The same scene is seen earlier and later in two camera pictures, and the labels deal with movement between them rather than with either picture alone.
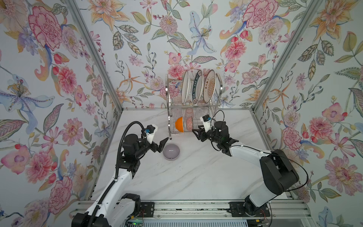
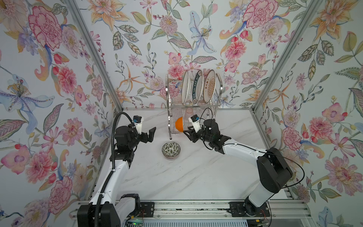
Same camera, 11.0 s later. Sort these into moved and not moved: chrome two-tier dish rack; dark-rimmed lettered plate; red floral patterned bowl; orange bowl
Moved: red floral patterned bowl
Not moved: orange bowl; chrome two-tier dish rack; dark-rimmed lettered plate
